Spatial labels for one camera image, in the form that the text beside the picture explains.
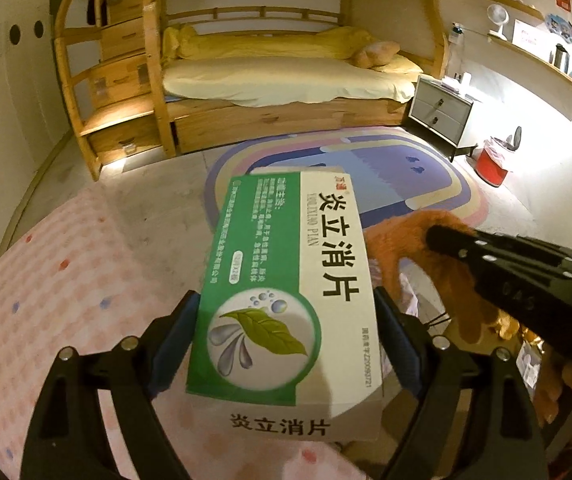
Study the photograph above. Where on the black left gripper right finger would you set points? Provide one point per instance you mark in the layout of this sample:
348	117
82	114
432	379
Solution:
472	419

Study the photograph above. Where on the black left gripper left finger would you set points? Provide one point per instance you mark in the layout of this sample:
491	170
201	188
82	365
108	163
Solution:
67	438

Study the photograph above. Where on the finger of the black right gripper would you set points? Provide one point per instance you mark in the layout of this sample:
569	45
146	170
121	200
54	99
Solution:
529	279

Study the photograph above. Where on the green white medicine box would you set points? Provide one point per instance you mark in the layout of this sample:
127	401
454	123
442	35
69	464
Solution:
286	342

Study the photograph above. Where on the pink lined trash bin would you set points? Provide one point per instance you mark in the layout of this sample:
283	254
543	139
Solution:
421	299

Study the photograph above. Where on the orange peels on side table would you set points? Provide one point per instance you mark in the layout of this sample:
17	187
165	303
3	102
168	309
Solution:
513	334

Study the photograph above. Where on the red small bin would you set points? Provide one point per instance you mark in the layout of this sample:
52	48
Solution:
490	164

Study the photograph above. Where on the pink checkered tablecloth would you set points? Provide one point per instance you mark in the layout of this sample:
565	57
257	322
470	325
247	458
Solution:
73	280

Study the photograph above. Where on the rainbow oval rug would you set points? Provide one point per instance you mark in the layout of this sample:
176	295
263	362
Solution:
393	172

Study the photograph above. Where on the grey bedside table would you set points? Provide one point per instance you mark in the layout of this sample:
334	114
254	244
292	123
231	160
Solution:
453	118

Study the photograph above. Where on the steel kettle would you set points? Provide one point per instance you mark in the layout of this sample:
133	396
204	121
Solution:
560	58

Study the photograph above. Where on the white desk fan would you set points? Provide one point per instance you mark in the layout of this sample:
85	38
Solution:
499	17

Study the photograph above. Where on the plush toy on bed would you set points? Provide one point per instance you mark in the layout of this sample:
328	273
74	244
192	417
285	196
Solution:
377	54

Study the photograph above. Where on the yellow blanket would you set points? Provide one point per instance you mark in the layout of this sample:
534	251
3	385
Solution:
339	43

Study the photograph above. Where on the white wardrobe with round holes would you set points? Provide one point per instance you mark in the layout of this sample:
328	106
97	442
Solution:
32	116

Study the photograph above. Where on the wooden bunk bed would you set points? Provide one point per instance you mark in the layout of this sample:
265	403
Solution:
212	103

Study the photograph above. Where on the wooden stair drawers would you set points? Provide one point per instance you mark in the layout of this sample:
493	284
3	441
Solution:
108	62

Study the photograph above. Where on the wall shelf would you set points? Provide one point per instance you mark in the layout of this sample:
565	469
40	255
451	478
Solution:
525	57

